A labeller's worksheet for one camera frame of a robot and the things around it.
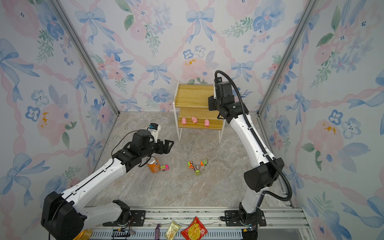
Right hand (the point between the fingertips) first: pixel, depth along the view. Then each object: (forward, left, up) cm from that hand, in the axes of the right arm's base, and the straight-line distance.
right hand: (215, 97), depth 78 cm
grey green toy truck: (-25, +9, -33) cm, 42 cm away
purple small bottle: (-56, +28, -35) cm, 71 cm away
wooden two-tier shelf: (-3, +13, -3) cm, 13 cm away
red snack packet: (-55, +10, -35) cm, 66 cm away
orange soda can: (-26, +33, -26) cm, 49 cm away
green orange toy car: (-21, +5, -33) cm, 39 cm away
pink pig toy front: (-1, +18, -17) cm, 25 cm away
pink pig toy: (0, +11, -18) cm, 21 cm away
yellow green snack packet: (-55, +20, -34) cm, 68 cm away
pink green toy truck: (-24, +28, -33) cm, 50 cm away
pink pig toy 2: (-2, +3, -18) cm, 18 cm away
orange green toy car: (-22, +13, -34) cm, 42 cm away
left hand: (-17, +25, -15) cm, 34 cm away
